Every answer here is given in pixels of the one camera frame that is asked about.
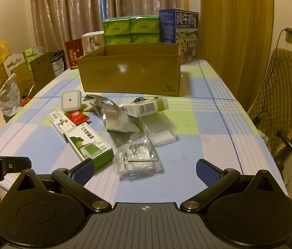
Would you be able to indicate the wooden stick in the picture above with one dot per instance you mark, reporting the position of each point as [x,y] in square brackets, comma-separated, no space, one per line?
[186,5]

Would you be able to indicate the large green white spray box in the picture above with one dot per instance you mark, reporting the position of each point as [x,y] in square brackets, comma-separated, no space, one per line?
[89,145]

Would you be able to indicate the blue milk carton box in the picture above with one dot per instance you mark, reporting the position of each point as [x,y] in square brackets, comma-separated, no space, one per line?
[184,33]

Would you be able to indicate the small white green box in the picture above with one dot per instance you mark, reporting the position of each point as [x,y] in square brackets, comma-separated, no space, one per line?
[60,123]

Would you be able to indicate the white square night light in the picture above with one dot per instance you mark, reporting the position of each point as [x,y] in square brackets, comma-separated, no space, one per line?
[70,99]

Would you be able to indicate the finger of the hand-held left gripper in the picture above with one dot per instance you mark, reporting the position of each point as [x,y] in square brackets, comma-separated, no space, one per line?
[19,164]

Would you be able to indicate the white barcoded box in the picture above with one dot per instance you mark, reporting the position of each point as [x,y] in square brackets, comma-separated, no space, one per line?
[146,107]

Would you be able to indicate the beige wall socket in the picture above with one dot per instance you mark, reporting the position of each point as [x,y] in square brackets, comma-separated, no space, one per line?
[290,35]

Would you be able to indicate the brown cardboard box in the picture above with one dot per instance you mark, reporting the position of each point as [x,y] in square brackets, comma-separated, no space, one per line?
[127,75]

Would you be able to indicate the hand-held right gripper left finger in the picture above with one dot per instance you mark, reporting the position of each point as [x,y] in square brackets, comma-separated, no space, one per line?
[83,171]

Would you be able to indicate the clear plastic case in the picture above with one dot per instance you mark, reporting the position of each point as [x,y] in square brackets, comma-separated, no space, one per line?
[158,131]

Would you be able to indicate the black shopping bag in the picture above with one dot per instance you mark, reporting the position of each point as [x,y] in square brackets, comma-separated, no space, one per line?
[57,63]

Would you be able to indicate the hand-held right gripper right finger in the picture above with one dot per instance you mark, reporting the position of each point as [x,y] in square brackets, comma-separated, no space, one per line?
[208,172]

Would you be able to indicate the silver foil pouch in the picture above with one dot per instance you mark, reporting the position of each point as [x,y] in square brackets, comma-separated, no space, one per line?
[112,114]

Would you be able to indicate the golden curtain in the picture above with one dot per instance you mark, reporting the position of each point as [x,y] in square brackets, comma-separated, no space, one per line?
[234,31]

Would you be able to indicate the clear bag with metal hook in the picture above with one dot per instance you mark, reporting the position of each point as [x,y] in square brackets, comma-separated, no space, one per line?
[138,155]

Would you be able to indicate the chair with quilted cover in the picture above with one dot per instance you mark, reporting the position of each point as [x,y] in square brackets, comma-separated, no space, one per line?
[285,96]

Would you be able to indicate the stack of green tissue packs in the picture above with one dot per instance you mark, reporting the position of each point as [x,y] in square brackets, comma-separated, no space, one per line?
[130,29]

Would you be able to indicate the white appliance box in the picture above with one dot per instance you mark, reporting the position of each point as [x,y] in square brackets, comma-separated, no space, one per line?
[91,42]

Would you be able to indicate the red snack packet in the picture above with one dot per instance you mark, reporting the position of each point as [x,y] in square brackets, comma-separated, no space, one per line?
[77,116]

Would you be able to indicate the red gift box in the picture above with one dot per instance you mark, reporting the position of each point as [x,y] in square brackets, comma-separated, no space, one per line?
[74,53]

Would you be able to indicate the small orange object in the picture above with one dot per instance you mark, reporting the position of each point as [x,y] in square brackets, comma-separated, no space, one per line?
[26,100]

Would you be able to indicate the carton with white cutout flap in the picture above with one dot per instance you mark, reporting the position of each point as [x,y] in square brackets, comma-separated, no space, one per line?
[19,75]

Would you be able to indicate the crumpled clear plastic bag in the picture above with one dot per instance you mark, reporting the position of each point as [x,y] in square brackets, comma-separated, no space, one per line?
[8,96]

